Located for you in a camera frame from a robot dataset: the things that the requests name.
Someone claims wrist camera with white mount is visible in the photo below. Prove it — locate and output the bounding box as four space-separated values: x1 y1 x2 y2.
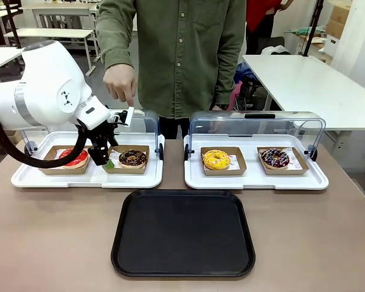
109 106 135 127

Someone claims clear display case lid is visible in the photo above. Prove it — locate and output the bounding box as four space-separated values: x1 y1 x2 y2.
184 109 327 162
18 108 165 161

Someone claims white storage box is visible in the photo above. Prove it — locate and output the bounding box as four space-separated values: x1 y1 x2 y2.
321 34 339 56

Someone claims brown cardboard box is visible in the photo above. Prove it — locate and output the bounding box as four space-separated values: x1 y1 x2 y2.
325 0 353 40

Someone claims person's right forearm green sleeve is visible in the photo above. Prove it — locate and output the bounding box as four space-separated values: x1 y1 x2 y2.
96 18 138 72

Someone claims white table with metal legs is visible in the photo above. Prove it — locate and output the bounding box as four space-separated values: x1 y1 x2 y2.
20 2 102 30
0 47 24 83
4 28 99 77

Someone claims pink chair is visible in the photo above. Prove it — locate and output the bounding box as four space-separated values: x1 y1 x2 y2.
227 80 243 112

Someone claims person in green shirt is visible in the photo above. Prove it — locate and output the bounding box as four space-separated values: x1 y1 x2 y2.
96 0 247 141

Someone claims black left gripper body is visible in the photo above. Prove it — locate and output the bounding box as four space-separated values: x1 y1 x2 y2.
91 120 119 150

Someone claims person's right hand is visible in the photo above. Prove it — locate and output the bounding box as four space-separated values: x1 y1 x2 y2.
103 64 138 107

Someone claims person in red top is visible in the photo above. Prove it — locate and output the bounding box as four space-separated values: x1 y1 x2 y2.
245 0 294 55

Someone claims black plastic serving tray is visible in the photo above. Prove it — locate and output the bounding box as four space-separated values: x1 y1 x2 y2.
110 189 256 278

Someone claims chocolate donut with nut crumbs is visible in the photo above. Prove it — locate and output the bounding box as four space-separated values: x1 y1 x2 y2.
118 148 148 169

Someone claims yellow sprinkled donut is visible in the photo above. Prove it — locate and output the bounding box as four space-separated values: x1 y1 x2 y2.
202 149 231 170

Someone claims person's left forearm green sleeve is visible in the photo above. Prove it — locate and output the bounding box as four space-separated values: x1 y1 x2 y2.
214 51 247 106

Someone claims chocolate donut with coloured sprinkles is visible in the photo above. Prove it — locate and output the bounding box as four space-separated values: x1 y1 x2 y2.
260 147 291 170

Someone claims large white table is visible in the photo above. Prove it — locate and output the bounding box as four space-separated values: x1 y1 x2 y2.
242 54 365 195

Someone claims black tripod pole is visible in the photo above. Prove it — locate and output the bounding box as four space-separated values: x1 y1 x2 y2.
301 0 325 58

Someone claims white display case base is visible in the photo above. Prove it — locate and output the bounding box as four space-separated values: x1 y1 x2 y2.
183 133 330 191
11 131 165 189

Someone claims red glazed donut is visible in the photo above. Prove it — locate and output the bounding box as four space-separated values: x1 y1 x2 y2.
58 148 89 170

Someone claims black robot cable hose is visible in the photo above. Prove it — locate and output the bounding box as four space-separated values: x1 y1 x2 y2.
0 108 94 170

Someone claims brown cardboard donut tray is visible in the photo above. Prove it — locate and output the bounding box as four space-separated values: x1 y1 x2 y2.
104 145 150 175
257 147 310 176
38 145 94 176
200 147 248 176

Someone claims black chair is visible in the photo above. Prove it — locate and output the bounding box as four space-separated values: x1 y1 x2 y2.
2 0 24 49

